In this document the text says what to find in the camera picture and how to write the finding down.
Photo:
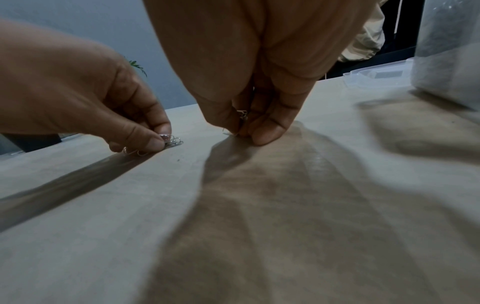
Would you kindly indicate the person's left hand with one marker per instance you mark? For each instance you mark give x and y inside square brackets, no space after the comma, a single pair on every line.
[63,86]

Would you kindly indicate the person's right hand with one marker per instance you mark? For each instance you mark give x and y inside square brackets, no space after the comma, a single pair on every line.
[262,44]

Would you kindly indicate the single silver paper clip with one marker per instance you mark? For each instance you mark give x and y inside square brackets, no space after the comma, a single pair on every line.
[243,114]

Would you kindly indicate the bunch of silver paper clips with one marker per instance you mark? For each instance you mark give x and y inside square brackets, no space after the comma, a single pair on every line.
[173,142]

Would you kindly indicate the black furniture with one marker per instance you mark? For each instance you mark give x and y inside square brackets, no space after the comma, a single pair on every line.
[403,26]
[33,142]

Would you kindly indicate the green plant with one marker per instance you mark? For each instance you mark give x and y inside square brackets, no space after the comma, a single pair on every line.
[137,66]

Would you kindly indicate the flat clear plastic lid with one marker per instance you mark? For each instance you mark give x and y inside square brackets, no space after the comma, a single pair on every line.
[378,74]

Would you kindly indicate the tall clear plastic container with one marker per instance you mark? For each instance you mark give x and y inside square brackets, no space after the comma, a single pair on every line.
[448,50]

